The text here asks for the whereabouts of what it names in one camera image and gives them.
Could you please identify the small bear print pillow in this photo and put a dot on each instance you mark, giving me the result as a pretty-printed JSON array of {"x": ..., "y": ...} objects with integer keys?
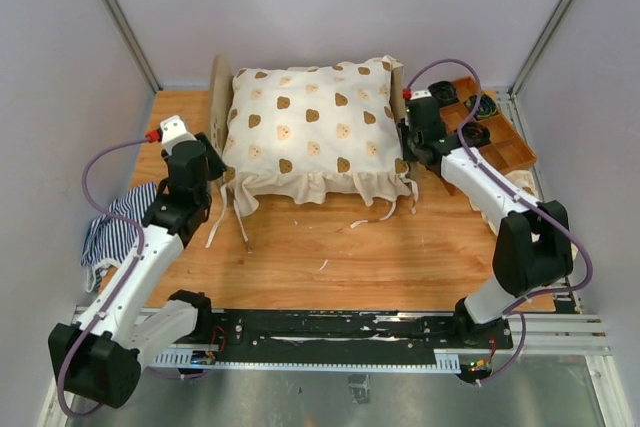
[{"x": 522, "y": 179}]

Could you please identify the bear print bed cushion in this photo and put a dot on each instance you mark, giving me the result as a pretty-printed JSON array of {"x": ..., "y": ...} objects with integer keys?
[{"x": 242, "y": 194}]

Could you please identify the orange wooden compartment tray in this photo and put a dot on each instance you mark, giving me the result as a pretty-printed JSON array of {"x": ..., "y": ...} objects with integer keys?
[{"x": 508, "y": 151}]

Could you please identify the left aluminium frame post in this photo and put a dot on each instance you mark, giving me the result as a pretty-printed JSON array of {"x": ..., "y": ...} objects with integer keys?
[{"x": 132, "y": 44}]

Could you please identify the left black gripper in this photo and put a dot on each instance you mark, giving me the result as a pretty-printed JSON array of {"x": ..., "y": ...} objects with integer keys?
[{"x": 215, "y": 163}]

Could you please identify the white slotted cable duct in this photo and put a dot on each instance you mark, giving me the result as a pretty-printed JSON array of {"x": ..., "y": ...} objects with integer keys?
[{"x": 390, "y": 359}]

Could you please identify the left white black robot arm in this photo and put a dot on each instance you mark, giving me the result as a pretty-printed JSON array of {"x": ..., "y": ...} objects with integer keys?
[{"x": 101, "y": 355}]

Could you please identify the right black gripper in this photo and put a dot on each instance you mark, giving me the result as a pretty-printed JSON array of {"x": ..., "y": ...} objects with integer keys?
[{"x": 403, "y": 127}]

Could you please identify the aluminium frame post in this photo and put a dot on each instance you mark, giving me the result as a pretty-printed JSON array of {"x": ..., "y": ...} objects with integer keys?
[
  {"x": 132, "y": 44},
  {"x": 540, "y": 46}
]

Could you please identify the green black rolled sock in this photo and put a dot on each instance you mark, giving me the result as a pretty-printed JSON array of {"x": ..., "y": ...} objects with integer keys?
[{"x": 487, "y": 107}]

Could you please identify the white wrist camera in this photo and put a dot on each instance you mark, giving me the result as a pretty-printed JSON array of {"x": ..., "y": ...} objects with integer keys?
[
  {"x": 411, "y": 95},
  {"x": 174, "y": 131}
]

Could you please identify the striped blue white cloth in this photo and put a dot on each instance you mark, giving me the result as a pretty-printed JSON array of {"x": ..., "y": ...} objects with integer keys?
[{"x": 108, "y": 240}]

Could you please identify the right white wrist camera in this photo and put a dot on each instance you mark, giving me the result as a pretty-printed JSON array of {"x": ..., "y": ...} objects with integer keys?
[{"x": 411, "y": 95}]

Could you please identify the black orange rolled sock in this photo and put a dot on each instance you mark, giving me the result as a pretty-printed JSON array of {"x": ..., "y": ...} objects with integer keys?
[{"x": 476, "y": 135}]

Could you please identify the wooden pet bed frame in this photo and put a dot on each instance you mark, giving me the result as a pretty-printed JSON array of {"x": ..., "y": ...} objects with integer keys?
[{"x": 334, "y": 120}]

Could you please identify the right aluminium frame post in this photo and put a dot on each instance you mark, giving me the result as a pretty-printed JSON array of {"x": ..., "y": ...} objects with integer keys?
[{"x": 540, "y": 46}]

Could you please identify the black rolled sock back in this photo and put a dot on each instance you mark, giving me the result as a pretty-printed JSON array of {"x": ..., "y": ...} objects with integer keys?
[{"x": 444, "y": 92}]

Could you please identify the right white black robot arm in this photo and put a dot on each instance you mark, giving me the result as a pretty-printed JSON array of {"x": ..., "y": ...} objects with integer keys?
[{"x": 532, "y": 249}]

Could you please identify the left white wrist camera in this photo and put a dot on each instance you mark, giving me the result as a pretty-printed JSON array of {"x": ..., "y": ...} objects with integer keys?
[{"x": 174, "y": 131}]

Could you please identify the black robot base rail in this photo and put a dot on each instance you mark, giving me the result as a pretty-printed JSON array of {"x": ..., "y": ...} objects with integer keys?
[{"x": 349, "y": 331}]

